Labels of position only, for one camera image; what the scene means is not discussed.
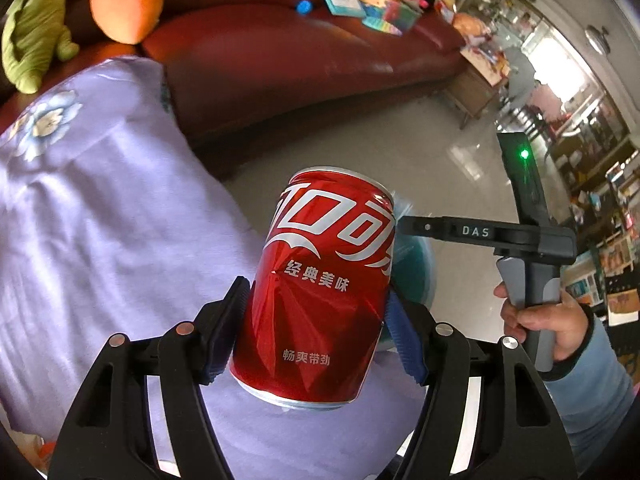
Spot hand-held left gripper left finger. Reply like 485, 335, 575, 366
47, 276, 250, 480

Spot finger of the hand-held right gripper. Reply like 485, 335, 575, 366
397, 215, 501, 252

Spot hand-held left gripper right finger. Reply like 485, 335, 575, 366
384, 290, 574, 480

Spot red soda can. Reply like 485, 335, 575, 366
229, 166, 398, 410

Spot person's right forearm blue sleeve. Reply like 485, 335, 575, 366
542, 306, 637, 462

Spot person's right hand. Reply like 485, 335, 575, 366
494, 282, 593, 362

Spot teal plastic bin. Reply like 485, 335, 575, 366
386, 195, 436, 354

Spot cluttered display shelves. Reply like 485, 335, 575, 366
550, 130, 640, 328

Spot dark chair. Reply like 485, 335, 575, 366
507, 79, 551, 132

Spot wooden side table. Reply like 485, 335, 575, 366
444, 60, 507, 130

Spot purple floral blanket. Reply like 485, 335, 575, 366
0, 56, 432, 480

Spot pile of colourful toys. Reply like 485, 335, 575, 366
450, 9, 512, 87

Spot dark red leather sofa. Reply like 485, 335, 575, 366
62, 0, 468, 182

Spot rainbow striped toy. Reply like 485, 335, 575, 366
362, 2, 422, 37

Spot orange and white packet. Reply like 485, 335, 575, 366
14, 432, 57, 472

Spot orange plush pillow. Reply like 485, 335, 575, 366
90, 0, 167, 45

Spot green plush toy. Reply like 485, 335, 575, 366
0, 0, 81, 95

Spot round wall lamp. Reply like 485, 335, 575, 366
585, 25, 612, 56

